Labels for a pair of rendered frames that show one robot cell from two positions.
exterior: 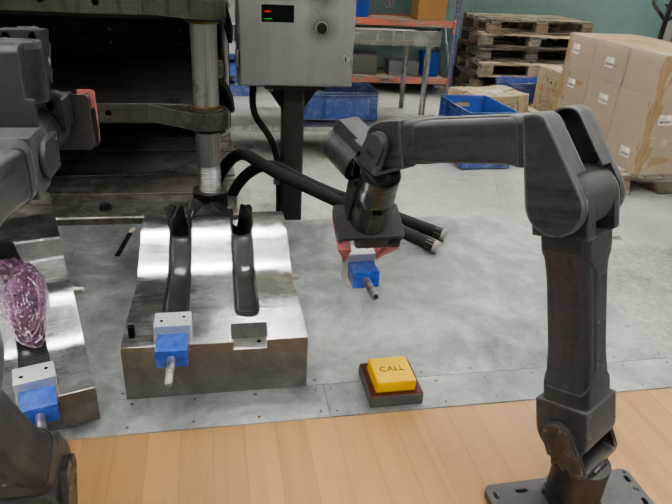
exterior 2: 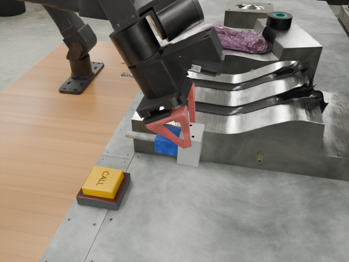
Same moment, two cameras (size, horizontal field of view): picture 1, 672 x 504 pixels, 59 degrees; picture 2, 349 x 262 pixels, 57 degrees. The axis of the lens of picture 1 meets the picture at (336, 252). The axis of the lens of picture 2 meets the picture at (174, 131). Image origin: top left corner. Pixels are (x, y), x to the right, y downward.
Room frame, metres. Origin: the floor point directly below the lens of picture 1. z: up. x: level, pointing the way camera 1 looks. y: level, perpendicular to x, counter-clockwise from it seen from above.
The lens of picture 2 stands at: (1.02, -0.43, 1.27)
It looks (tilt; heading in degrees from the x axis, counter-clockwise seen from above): 37 degrees down; 113
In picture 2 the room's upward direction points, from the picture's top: straight up
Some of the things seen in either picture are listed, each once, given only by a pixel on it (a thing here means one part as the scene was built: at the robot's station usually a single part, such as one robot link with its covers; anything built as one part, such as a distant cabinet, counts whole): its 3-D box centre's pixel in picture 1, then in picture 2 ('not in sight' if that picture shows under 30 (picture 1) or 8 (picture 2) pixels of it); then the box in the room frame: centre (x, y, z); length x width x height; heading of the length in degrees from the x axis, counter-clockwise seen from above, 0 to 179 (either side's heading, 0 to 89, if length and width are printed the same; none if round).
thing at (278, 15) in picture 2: not in sight; (279, 20); (0.92, 0.68, 0.93); 0.08 x 0.08 x 0.04
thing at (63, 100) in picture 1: (33, 75); not in sight; (0.67, 0.34, 1.25); 0.07 x 0.06 x 0.11; 103
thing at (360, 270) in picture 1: (364, 277); (163, 139); (0.84, -0.05, 0.93); 0.13 x 0.05 x 0.05; 12
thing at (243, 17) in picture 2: not in sight; (248, 15); (0.76, 1.00, 0.84); 0.20 x 0.15 x 0.07; 12
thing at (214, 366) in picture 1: (216, 272); (252, 108); (0.94, 0.21, 0.87); 0.50 x 0.26 x 0.14; 12
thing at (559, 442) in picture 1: (580, 436); not in sight; (0.53, -0.29, 0.90); 0.09 x 0.06 x 0.06; 133
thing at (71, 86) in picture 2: not in sight; (81, 66); (0.40, 0.28, 0.84); 0.20 x 0.07 x 0.08; 102
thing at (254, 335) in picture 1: (249, 341); not in sight; (0.73, 0.12, 0.87); 0.05 x 0.05 x 0.04; 12
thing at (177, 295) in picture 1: (209, 251); (248, 86); (0.92, 0.22, 0.92); 0.35 x 0.16 x 0.09; 12
